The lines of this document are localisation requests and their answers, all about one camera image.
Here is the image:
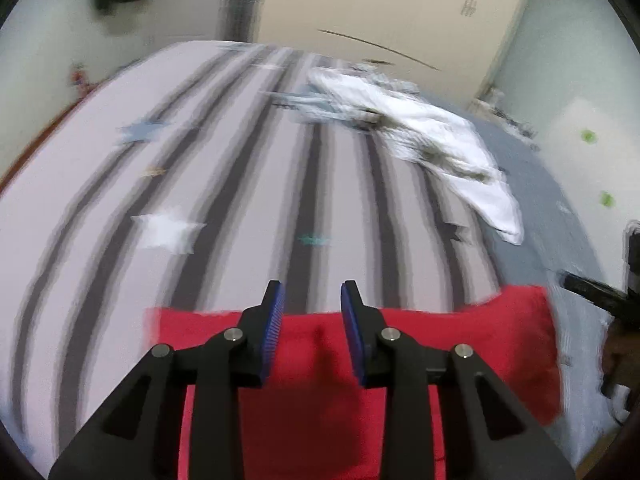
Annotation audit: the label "red polo shirt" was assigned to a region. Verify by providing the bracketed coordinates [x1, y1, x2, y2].
[145, 285, 563, 480]

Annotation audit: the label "person's right hand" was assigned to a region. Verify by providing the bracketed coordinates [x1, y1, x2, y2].
[602, 317, 640, 391]

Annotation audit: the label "cream nightstand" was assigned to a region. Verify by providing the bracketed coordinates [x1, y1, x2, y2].
[467, 85, 538, 141]

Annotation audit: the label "cream wardrobe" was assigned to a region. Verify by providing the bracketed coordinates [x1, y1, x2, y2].
[260, 0, 538, 106]

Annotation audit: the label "white polo shirt striped trim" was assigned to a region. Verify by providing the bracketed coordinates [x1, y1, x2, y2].
[305, 66, 496, 181]

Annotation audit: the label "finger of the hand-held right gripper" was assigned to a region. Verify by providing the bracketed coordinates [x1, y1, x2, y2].
[560, 271, 631, 312]

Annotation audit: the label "striped star bed sheet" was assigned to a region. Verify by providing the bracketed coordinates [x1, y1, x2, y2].
[0, 40, 626, 480]

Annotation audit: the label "dark grey ribbed suitcase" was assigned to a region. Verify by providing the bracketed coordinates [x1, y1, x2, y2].
[220, 0, 266, 43]

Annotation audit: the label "red fire extinguisher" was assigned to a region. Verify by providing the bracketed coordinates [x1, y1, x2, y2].
[70, 65, 93, 93]

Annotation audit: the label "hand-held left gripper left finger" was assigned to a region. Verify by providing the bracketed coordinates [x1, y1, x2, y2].
[48, 280, 287, 480]

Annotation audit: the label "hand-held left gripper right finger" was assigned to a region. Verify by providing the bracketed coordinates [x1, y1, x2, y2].
[340, 280, 576, 480]

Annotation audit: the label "white headboard green apple stickers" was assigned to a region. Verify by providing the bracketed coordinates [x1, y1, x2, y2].
[537, 97, 640, 281]

